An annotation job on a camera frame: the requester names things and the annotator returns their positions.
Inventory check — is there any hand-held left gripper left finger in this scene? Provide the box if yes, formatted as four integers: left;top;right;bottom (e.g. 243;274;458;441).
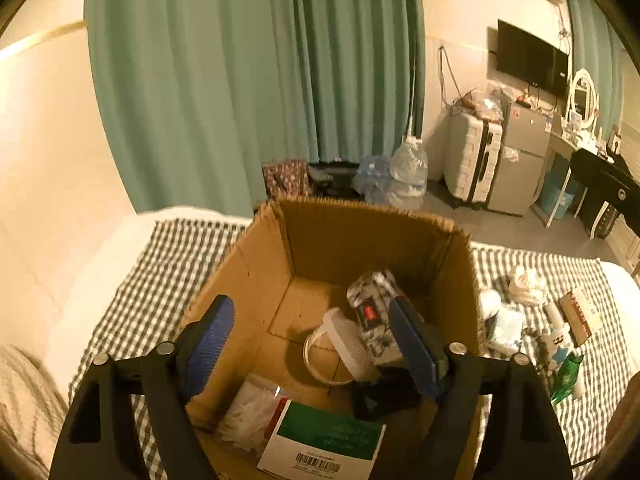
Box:
50;294;237;480

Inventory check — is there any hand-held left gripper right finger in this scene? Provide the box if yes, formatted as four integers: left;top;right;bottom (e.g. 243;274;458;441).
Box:
370;297;573;480

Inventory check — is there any black pouch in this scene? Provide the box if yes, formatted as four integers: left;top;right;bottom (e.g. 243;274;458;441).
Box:
350;365;436;421

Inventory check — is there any white ribbed round object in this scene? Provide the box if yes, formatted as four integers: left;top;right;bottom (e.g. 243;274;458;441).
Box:
322;308;376;377

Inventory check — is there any clear plastic bag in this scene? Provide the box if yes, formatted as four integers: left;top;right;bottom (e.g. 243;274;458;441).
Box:
217;379;287;453

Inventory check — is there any light blue tissue pack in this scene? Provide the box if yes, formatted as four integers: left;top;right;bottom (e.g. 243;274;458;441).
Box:
485;306;527;356

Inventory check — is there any green and white carton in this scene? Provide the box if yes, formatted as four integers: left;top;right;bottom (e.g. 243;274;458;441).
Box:
257;400;387;476

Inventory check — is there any brown cardboard box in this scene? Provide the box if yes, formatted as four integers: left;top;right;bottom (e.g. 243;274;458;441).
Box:
177;196;488;480

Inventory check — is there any green snack packet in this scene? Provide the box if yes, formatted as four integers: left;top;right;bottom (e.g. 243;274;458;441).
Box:
550;352;586;406

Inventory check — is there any beige box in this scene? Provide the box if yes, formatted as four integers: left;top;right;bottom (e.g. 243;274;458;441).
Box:
557;287;604;347

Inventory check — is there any checked blanket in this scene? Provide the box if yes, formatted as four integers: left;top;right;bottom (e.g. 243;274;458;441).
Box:
67;217;640;480

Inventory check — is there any white cylindrical device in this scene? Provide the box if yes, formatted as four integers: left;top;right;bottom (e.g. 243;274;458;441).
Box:
479;290;502;321

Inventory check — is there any white plastic bag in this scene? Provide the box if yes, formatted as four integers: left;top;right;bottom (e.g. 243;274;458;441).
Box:
508;265;548;306

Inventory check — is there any white rabbit toy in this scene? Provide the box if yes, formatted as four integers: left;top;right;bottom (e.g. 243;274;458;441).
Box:
537;322;571;371

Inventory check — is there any pack of water bottles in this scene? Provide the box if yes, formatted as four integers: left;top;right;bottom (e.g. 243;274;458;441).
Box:
354;155;396;204

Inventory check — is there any large clear water jug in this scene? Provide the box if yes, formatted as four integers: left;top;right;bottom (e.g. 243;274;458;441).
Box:
387;136;430;211

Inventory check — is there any floral patterned bag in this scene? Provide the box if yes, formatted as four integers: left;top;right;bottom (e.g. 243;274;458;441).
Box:
262;159;309;202

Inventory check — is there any black floor bag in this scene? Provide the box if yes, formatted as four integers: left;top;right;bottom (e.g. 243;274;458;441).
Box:
307;160;363;201

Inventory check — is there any beige patterned pillow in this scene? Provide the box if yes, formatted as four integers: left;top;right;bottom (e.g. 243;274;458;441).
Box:
0;344;68;480

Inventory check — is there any white suitcase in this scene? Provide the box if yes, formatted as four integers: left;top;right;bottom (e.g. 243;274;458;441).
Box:
442;105;504;209

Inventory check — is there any blue waste bin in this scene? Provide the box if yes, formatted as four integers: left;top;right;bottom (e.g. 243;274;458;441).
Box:
537;170;581;220

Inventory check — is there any grey mini fridge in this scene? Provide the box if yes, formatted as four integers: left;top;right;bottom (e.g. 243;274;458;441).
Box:
487;100;553;217

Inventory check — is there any white vanity table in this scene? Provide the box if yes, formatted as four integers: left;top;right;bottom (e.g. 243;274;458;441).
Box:
542;132;640;241

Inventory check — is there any black cloth on vanity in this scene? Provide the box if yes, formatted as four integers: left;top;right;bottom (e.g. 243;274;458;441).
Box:
570;149;640;238

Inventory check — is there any clear bag on suitcase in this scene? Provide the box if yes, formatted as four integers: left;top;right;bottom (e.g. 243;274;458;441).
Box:
450;85;511;122

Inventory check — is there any thin white pole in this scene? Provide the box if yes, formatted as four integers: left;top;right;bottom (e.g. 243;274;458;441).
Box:
406;40;420;137

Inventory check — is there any wide green curtain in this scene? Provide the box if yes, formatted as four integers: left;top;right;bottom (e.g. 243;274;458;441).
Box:
85;0;427;216

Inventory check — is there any oval vanity mirror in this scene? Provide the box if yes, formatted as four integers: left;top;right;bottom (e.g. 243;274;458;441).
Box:
565;69;601;131

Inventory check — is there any narrow green curtain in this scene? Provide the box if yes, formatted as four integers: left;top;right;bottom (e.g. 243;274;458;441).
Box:
562;0;626;131

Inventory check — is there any wall cable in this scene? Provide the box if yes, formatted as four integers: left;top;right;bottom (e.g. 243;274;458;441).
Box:
437;45;468;108

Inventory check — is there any black wall television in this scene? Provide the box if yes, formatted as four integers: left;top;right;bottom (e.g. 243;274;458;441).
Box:
496;19;571;96

